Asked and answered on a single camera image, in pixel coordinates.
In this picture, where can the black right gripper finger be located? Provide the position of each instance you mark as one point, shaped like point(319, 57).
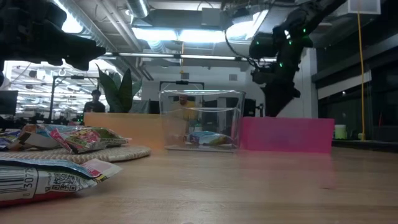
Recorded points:
point(275, 102)
point(294, 96)

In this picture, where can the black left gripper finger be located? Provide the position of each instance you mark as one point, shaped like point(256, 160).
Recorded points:
point(81, 65)
point(81, 48)

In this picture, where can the red green granola bar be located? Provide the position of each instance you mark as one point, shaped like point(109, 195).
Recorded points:
point(90, 138)

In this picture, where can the light blue granola bar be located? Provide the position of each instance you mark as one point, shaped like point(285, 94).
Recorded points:
point(208, 137)
point(46, 183)

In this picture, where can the blue white snack bag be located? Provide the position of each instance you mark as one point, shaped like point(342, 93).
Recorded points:
point(34, 140)

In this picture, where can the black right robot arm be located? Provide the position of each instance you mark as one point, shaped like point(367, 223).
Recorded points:
point(311, 15)

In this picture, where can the black computer monitor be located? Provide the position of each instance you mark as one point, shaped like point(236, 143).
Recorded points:
point(8, 102)
point(249, 107)

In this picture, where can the red plastic bin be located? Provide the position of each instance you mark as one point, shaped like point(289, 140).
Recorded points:
point(286, 135)

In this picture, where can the person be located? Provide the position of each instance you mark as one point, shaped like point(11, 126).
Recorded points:
point(94, 105)
point(183, 109)

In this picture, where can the green artificial plant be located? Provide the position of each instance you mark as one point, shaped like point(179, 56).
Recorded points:
point(124, 93)

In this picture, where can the clear plastic bin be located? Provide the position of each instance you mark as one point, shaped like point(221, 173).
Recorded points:
point(217, 102)

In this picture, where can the white green cup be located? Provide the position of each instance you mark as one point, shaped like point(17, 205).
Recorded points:
point(340, 132)

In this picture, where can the orange plastic bin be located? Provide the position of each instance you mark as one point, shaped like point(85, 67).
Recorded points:
point(124, 129)

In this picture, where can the round woven mat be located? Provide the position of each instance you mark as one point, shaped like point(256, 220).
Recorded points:
point(118, 153)

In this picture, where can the black background rig frame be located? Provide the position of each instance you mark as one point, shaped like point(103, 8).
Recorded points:
point(77, 76)
point(182, 82)

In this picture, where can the black aluminium frame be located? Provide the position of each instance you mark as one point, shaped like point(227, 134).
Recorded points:
point(177, 56)

